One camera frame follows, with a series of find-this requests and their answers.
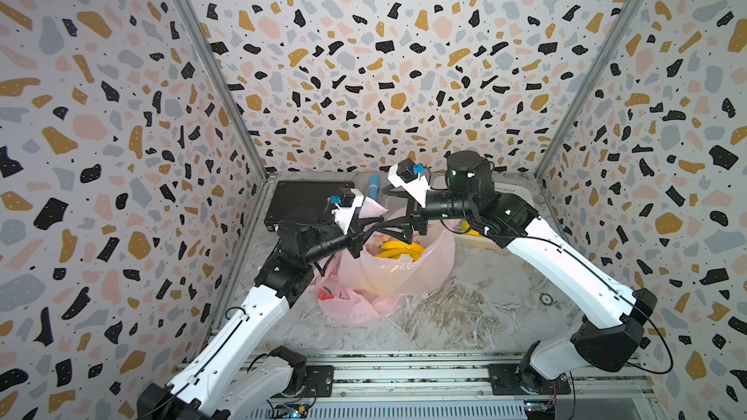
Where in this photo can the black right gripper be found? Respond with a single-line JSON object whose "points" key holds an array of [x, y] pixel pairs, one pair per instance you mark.
{"points": [[408, 227]]}

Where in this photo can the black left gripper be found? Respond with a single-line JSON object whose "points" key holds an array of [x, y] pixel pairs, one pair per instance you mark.
{"points": [[363, 226]]}

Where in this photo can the pink plastic bag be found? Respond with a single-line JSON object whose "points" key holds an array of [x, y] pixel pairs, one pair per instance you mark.
{"points": [[359, 291]]}

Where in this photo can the yellow banana bunch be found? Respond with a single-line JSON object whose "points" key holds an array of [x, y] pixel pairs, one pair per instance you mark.
{"points": [[466, 229], [396, 250]]}

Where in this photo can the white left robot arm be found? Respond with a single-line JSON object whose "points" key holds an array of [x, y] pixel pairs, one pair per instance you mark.
{"points": [[213, 385]]}

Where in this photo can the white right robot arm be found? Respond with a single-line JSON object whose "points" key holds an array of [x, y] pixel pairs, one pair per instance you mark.
{"points": [[613, 315]]}

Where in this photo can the blue cylindrical tube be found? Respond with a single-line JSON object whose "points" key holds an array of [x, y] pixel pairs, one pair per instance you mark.
{"points": [[374, 186]]}

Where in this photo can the black ribbed carry case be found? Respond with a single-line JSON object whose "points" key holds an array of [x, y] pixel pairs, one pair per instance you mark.
{"points": [[304, 202]]}

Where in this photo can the white perforated plastic basket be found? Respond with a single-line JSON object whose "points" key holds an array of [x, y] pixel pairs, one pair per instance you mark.
{"points": [[472, 239]]}

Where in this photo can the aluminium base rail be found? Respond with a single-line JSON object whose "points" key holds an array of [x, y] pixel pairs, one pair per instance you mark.
{"points": [[455, 385]]}

